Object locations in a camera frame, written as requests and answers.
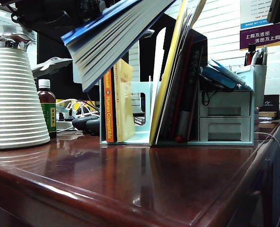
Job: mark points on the red thin book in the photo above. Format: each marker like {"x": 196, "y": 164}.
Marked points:
{"x": 181, "y": 82}

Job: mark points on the white power strip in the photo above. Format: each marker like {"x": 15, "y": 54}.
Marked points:
{"x": 64, "y": 123}

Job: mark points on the white model aircraft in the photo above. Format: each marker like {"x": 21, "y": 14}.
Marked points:
{"x": 52, "y": 63}

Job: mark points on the teal notebook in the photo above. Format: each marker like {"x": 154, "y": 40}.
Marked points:
{"x": 218, "y": 77}

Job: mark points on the light blue booklet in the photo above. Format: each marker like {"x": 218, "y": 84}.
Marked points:
{"x": 227, "y": 70}

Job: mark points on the light blue desktop bookshelf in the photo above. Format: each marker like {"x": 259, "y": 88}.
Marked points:
{"x": 142, "y": 138}

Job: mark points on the orange Human Compatible book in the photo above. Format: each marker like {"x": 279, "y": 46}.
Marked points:
{"x": 109, "y": 111}

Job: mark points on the white window blinds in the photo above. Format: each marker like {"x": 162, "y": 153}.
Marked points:
{"x": 225, "y": 23}

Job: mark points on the white tube with red cap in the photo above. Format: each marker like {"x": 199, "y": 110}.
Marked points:
{"x": 183, "y": 123}

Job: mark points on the white pen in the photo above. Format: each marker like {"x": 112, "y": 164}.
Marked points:
{"x": 255, "y": 59}

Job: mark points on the yellow paperback book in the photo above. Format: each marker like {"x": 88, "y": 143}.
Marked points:
{"x": 125, "y": 106}

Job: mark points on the blue grey pen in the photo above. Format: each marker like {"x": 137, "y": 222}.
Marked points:
{"x": 264, "y": 55}

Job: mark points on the small black box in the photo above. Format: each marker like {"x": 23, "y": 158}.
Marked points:
{"x": 271, "y": 102}

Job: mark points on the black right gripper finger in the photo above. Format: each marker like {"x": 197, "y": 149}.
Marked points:
{"x": 278, "y": 10}

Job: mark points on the white organizer drawer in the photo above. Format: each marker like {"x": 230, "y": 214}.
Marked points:
{"x": 225, "y": 101}
{"x": 225, "y": 127}

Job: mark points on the brown bottle with green label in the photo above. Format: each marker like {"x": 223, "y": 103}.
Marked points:
{"x": 46, "y": 99}

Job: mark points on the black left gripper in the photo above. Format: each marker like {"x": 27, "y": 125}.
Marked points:
{"x": 55, "y": 11}

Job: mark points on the yellow file folder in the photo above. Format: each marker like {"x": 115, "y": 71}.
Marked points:
{"x": 163, "y": 94}

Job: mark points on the white and purple wall poster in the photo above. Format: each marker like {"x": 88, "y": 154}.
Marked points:
{"x": 256, "y": 35}

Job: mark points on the black upright panel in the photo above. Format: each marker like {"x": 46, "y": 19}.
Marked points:
{"x": 148, "y": 56}

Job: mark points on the leaning folders and books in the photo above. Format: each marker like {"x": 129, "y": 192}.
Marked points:
{"x": 190, "y": 16}

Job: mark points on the dark book with Chinese title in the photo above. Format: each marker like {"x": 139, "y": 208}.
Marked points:
{"x": 195, "y": 82}

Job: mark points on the black computer mouse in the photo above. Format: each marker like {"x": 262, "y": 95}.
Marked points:
{"x": 85, "y": 124}

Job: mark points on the white curved sheet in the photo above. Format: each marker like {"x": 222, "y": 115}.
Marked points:
{"x": 160, "y": 52}

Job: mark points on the grey rectangular card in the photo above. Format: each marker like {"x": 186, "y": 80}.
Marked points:
{"x": 76, "y": 75}

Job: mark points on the white pen cup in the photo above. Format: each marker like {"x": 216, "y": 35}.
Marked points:
{"x": 259, "y": 80}

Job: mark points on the black computer monitor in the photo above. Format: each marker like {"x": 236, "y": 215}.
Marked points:
{"x": 64, "y": 87}

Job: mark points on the tan flat book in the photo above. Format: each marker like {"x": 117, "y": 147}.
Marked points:
{"x": 267, "y": 115}

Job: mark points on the white ribbed thermos jug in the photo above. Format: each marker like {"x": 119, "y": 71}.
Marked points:
{"x": 17, "y": 106}

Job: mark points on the blue book with white circles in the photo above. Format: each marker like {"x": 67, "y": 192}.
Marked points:
{"x": 102, "y": 42}

